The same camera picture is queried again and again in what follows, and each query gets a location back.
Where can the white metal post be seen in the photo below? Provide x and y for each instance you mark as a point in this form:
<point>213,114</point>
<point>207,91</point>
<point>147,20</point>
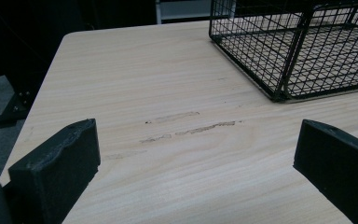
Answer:
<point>158,11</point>

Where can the black metal stand foot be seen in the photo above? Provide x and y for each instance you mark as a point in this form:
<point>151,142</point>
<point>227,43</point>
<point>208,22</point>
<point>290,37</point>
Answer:
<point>12,109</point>

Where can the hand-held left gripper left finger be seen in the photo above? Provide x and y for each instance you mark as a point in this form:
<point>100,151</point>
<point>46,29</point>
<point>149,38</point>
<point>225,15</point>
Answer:
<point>56,174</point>

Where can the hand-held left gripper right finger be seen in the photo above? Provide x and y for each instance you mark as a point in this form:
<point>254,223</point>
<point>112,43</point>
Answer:
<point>338,165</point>

